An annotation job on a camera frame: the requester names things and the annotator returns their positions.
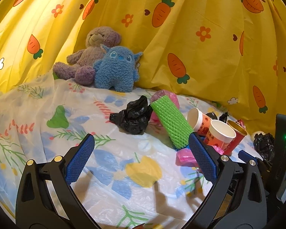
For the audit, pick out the red gold paper cup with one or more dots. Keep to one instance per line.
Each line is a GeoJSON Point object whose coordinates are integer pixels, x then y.
{"type": "Point", "coordinates": [240, 134]}

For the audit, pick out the red wrapper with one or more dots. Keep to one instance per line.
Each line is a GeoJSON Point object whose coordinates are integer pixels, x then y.
{"type": "Point", "coordinates": [241, 123]}

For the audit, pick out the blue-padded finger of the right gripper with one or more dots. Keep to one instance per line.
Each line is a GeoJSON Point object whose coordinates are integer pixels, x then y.
{"type": "Point", "coordinates": [247, 158]}

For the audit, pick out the yellow carrot print curtain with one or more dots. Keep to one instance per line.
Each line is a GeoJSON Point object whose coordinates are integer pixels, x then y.
{"type": "Point", "coordinates": [232, 52]}

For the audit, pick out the white round plush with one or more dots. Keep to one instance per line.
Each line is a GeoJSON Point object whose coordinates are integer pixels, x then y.
{"type": "Point", "coordinates": [252, 136]}

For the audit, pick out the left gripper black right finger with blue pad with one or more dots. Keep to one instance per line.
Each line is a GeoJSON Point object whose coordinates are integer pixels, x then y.
{"type": "Point", "coordinates": [237, 197]}

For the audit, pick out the small black bag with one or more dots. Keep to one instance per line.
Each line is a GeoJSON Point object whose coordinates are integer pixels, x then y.
{"type": "Point", "coordinates": [222, 118]}
{"type": "Point", "coordinates": [135, 118]}

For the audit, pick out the white orange paper cup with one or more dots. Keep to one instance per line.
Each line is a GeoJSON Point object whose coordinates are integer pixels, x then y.
{"type": "Point", "coordinates": [219, 134]}
{"type": "Point", "coordinates": [199, 121]}

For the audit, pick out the blue fuzzy monster plush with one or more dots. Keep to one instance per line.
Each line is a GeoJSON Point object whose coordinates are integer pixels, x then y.
{"type": "Point", "coordinates": [117, 69]}

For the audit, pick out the purple teddy bear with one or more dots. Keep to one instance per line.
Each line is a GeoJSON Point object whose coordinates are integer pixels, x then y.
{"type": "Point", "coordinates": [79, 65]}

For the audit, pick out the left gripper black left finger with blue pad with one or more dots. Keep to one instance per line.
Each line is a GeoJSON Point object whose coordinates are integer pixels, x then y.
{"type": "Point", "coordinates": [45, 197]}

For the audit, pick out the green foam net sleeve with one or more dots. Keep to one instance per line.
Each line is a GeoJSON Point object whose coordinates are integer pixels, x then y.
{"type": "Point", "coordinates": [174, 122]}

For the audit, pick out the large black trash bag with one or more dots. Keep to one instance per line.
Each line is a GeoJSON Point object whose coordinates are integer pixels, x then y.
{"type": "Point", "coordinates": [264, 145]}

